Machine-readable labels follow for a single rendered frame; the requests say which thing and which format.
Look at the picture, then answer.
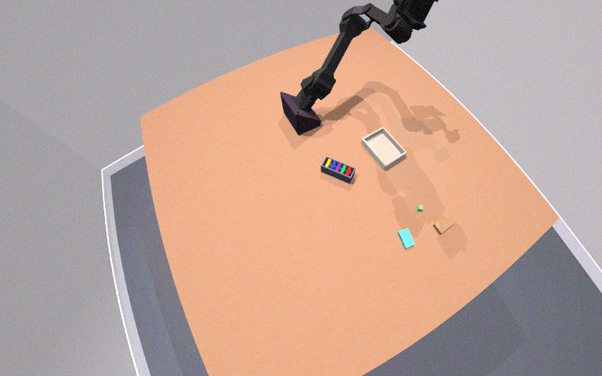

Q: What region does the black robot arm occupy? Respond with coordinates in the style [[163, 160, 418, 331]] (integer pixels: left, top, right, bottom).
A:
[[292, 0, 432, 112]]

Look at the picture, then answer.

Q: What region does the cyan rectangular block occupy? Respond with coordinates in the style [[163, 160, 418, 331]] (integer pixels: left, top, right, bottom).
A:
[[398, 228, 415, 249]]

